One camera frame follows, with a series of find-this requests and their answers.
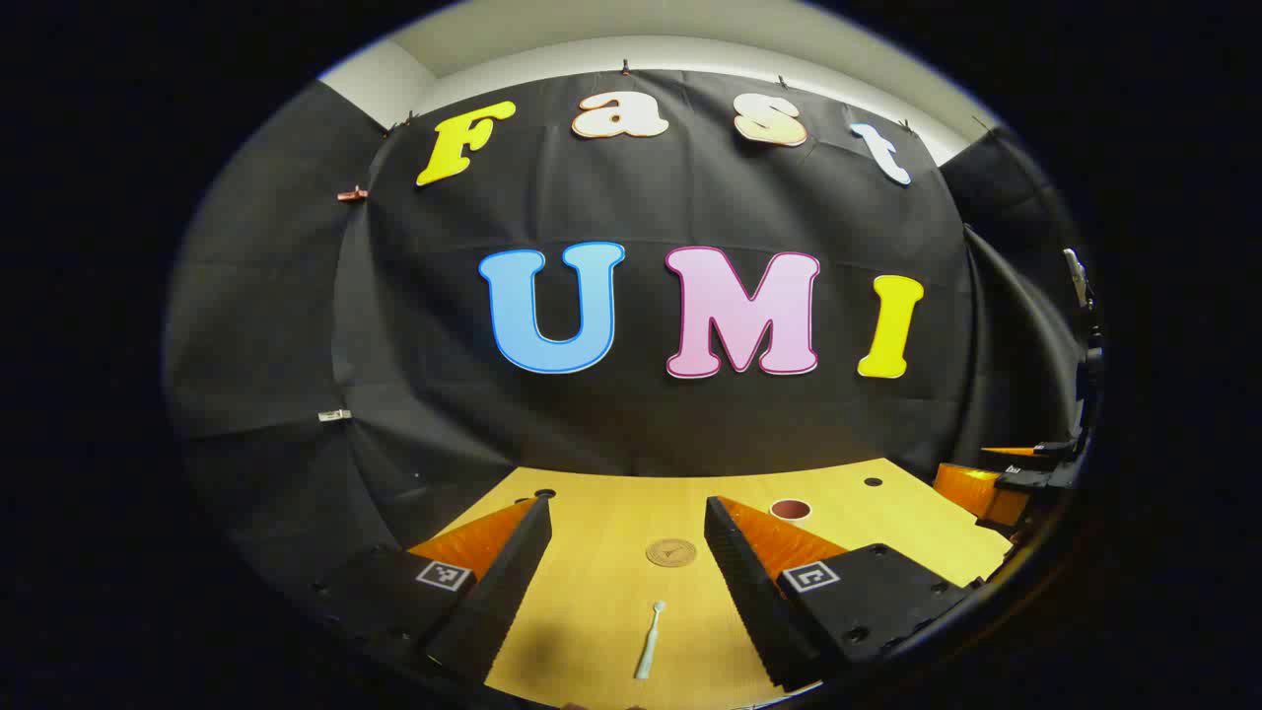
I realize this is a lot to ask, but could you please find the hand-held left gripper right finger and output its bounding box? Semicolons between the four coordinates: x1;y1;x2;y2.
704;496;977;691

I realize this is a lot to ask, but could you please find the pale green toothbrush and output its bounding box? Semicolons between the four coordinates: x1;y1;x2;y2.
634;601;667;681

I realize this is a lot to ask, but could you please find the black backdrop cloth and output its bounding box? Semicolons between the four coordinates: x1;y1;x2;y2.
168;69;1105;603

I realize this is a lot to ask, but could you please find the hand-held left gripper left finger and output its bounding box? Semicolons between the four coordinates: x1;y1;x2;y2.
314;496;553;683

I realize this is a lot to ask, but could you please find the wooden desktop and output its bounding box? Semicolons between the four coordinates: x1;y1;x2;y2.
434;458;1017;709

